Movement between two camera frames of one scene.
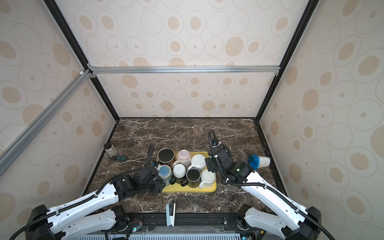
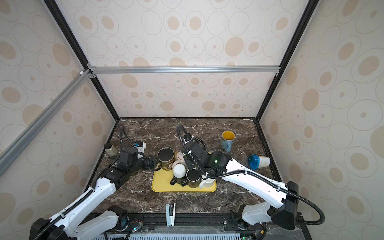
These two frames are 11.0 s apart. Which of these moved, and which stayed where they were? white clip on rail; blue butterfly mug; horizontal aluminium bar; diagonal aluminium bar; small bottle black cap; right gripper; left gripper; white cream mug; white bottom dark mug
Moved: right gripper; left gripper; blue butterfly mug
Stayed: diagonal aluminium bar; horizontal aluminium bar; white bottom dark mug; white clip on rail; small bottle black cap; white cream mug
